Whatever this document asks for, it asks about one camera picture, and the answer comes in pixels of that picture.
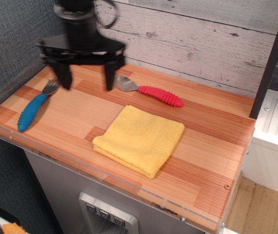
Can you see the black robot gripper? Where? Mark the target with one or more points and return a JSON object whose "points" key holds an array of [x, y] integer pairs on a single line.
{"points": [[81, 44]]}

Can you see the red handled metal spoon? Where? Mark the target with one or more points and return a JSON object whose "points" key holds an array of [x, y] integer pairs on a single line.
{"points": [[125, 84]]}

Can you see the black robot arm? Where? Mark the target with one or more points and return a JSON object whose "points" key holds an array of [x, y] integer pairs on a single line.
{"points": [[74, 6]]}

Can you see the yellow folded dish towel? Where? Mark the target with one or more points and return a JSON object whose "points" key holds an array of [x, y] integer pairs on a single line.
{"points": [[139, 140]]}

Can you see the silver dispenser button panel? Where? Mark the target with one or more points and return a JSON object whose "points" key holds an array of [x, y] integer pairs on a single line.
{"points": [[103, 218]]}

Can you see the orange object bottom left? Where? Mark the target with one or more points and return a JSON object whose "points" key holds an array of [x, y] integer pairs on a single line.
{"points": [[13, 228]]}

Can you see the white toy sink unit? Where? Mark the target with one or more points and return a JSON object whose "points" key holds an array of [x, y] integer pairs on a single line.
{"points": [[260, 163]]}

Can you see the blue handled metal fork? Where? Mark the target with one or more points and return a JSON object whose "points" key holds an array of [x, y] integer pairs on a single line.
{"points": [[29, 113]]}

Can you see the dark right shelf post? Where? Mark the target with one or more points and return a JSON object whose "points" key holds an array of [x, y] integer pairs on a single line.
{"points": [[265, 81]]}

